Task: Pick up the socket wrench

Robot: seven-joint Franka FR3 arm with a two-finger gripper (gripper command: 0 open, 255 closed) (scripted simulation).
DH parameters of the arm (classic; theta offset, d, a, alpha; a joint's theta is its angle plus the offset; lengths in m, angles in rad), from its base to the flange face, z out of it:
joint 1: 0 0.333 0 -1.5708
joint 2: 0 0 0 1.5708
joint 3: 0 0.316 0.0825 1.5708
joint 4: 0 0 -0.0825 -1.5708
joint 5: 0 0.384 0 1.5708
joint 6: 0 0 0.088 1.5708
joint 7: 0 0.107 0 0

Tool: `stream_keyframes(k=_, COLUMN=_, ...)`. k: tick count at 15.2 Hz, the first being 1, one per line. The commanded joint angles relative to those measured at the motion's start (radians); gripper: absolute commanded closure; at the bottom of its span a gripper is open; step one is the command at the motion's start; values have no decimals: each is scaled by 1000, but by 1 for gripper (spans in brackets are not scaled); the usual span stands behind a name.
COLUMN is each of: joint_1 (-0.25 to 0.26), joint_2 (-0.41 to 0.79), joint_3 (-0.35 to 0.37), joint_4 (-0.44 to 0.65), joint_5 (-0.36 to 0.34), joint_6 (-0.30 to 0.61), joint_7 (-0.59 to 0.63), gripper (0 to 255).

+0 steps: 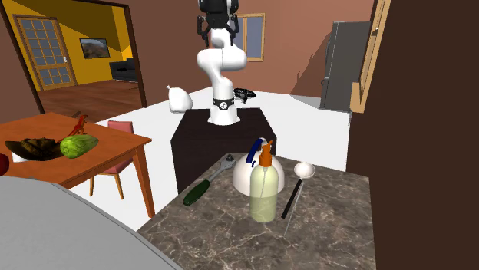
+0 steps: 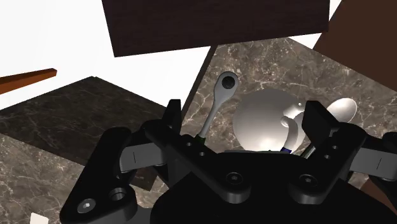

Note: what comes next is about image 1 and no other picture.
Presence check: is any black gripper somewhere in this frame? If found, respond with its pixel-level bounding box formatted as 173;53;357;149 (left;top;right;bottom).
197;12;241;48

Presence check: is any wooden framed window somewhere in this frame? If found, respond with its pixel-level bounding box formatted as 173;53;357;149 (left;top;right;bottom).
232;12;266;63

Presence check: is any white tied bag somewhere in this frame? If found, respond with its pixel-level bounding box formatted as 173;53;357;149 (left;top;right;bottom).
166;84;194;114

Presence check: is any dark sofa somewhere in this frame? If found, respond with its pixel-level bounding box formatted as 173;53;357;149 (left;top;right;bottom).
108;57;139;84

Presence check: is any dark robot stand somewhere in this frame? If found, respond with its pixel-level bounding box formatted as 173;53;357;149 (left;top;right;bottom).
170;107;277;194

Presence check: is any grey refrigerator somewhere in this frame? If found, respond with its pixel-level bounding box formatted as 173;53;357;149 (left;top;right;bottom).
319;21;372;113

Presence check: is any pink chair with wooden legs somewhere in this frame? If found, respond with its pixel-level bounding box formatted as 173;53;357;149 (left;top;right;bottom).
88;120;135;201

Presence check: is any wooden dining table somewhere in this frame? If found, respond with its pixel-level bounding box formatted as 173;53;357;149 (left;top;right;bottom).
0;111;157;219

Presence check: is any red dinosaur figure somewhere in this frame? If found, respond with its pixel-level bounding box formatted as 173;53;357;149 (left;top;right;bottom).
67;114;90;138

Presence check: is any clear soap bottle orange pump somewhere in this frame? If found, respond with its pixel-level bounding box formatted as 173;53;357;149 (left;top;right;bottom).
249;140;280;224

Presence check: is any wooden door with glass panes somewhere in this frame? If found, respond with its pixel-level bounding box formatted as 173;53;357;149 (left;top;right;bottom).
12;14;78;92

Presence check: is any green melon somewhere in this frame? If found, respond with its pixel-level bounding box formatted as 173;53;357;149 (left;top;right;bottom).
59;133;100;160

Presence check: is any dark brown crumpled hat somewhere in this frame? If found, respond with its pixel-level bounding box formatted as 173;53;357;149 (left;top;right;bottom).
4;137;65;162

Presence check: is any black wire basket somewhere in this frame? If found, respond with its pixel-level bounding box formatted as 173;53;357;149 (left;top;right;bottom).
233;87;258;104

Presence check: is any landscape wall picture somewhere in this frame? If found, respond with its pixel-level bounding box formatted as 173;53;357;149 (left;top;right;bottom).
79;38;111;61

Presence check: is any green-handled grey wrench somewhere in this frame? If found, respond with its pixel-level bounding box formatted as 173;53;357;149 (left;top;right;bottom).
183;153;238;207

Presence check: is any white kettle with blue handle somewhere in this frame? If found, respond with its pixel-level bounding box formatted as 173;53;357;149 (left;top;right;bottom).
232;137;286;196

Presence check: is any light wooden door frame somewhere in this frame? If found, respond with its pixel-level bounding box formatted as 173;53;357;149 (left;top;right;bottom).
349;0;392;114

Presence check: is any white ladle with black handle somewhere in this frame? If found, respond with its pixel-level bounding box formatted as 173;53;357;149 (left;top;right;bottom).
280;160;317;220

